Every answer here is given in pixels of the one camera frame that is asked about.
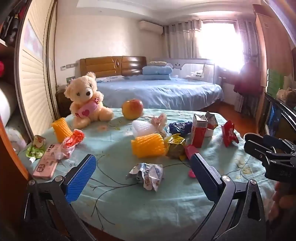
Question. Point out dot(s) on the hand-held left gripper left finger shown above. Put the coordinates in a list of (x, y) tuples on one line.
[(81, 178)]

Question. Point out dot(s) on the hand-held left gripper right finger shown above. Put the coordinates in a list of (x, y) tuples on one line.
[(204, 178)]

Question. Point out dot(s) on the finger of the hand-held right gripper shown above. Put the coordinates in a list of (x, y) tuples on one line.
[(255, 150), (274, 142)]

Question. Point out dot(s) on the red snack packet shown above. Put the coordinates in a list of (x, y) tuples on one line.
[(229, 134)]

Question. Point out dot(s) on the blue plastic wrapper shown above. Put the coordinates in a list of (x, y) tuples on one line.
[(179, 127)]

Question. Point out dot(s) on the white foam fruit net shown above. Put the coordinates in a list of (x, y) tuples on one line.
[(143, 128)]

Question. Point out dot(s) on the person's right hand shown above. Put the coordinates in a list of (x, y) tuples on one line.
[(285, 201)]

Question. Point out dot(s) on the pink plastic wrapper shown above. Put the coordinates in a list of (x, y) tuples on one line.
[(188, 150)]

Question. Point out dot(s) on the pink phone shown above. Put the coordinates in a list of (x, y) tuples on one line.
[(45, 166)]

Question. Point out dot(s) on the orange and clear plastic wrapper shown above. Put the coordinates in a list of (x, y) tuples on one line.
[(71, 141)]

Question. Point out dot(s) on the yellow gold wrapper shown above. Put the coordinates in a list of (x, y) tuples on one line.
[(175, 146)]

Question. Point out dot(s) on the red drink carton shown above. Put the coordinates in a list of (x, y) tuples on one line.
[(197, 134)]

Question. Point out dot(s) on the brown plush toy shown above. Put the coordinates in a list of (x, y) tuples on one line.
[(286, 96)]

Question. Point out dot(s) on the yellow foam fruit net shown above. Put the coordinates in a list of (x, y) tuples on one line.
[(148, 144), (61, 129)]

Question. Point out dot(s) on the white red crumpled carton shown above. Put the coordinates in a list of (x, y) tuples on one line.
[(211, 120)]

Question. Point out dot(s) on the green drink pouch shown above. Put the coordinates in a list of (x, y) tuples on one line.
[(37, 144)]

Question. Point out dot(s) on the crumpled silver wrapper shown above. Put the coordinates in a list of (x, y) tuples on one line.
[(148, 173)]

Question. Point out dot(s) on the stack of green boxes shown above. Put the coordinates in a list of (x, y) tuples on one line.
[(275, 81)]

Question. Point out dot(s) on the teal floral blanket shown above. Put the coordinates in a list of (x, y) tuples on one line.
[(138, 208)]

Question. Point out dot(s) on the dark red jacket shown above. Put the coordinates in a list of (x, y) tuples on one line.
[(247, 81)]

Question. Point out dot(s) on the pink white floral wrapper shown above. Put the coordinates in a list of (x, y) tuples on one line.
[(159, 120)]

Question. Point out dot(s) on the wooden nightstand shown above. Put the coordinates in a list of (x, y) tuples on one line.
[(62, 104)]

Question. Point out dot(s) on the white printed bag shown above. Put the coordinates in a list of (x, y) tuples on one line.
[(15, 139)]

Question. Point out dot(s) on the cream teddy bear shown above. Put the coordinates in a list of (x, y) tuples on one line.
[(85, 92)]

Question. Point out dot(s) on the red yellow apple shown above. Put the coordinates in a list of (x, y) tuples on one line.
[(132, 109)]

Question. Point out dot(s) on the dark coat rack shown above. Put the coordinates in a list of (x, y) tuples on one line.
[(251, 54)]

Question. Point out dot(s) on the bed with blue sheet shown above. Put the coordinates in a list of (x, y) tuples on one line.
[(161, 92)]

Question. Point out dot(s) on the tall wooden cabinet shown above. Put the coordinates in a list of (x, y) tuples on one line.
[(275, 46)]

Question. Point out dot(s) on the white printed pillow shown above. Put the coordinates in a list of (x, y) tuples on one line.
[(108, 79)]

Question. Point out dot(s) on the white rolled bedding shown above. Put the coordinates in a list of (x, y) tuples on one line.
[(7, 102)]

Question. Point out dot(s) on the cream sliding wardrobe doors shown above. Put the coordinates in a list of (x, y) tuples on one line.
[(34, 81)]

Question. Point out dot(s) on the bright window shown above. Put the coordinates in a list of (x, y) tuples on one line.
[(219, 44)]

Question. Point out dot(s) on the wooden headboard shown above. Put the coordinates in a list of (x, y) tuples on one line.
[(104, 66)]

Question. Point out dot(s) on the blue pillows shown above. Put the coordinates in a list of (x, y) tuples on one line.
[(157, 71)]

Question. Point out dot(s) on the beige pillow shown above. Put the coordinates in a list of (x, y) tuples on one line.
[(157, 63)]

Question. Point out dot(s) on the white air conditioner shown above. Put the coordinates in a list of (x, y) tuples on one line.
[(150, 26)]

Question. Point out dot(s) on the hanging dark clothes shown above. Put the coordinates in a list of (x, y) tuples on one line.
[(11, 30)]

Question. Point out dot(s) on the small photo frame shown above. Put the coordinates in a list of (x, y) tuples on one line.
[(70, 80)]

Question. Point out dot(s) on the white bed guard rail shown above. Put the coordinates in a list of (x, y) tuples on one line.
[(196, 69)]

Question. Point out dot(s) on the wall switch panel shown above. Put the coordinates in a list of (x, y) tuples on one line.
[(68, 67)]

